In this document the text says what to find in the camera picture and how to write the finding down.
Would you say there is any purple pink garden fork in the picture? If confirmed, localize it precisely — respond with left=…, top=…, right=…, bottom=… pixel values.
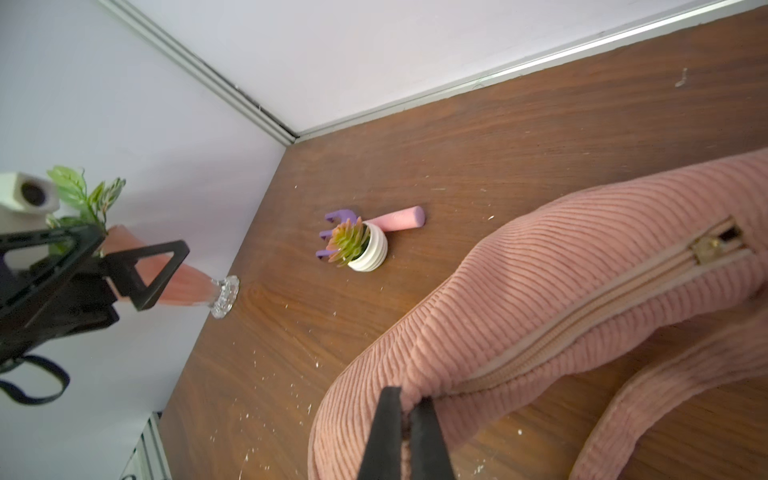
left=315, top=206, right=426, bottom=261

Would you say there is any succulent in white pot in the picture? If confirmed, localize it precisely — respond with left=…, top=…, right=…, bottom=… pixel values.
left=326, top=217, right=388, bottom=273

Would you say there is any pink vase with leaves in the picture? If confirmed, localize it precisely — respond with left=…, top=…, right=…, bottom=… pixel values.
left=47, top=165, right=240, bottom=319

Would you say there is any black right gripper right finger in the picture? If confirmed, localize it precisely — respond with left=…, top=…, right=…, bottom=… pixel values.
left=409, top=398, right=456, bottom=480

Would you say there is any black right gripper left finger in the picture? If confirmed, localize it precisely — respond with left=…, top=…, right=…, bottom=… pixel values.
left=357, top=386, right=403, bottom=480

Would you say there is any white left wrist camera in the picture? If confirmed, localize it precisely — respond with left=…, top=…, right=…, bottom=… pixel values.
left=1, top=172, right=60, bottom=272

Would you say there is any pink corduroy bag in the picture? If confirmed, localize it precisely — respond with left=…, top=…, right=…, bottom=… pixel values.
left=308, top=150, right=767, bottom=479

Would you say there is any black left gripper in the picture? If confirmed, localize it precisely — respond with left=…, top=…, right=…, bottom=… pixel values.
left=1, top=225, right=190, bottom=363

